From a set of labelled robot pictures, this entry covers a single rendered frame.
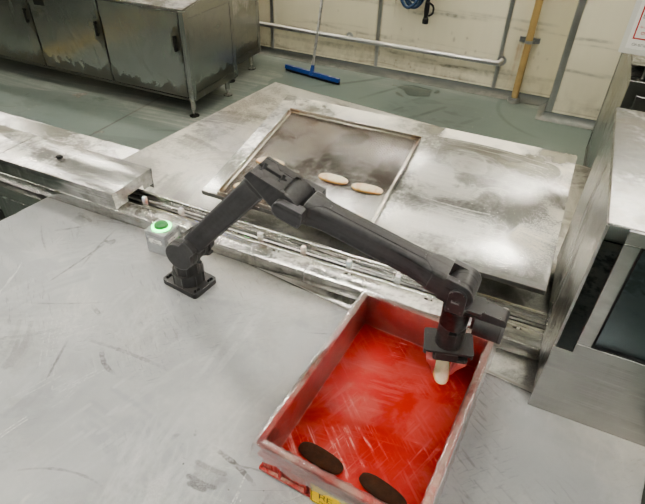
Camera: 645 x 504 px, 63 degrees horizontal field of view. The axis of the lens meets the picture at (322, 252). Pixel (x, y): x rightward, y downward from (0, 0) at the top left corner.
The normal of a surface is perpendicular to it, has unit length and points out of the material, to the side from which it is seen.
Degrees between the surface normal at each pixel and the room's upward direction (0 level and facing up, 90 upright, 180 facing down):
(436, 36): 90
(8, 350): 0
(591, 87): 90
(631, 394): 90
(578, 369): 90
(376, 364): 0
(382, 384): 0
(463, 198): 10
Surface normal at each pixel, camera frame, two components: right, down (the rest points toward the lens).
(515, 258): -0.05, -0.67
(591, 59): -0.42, 0.55
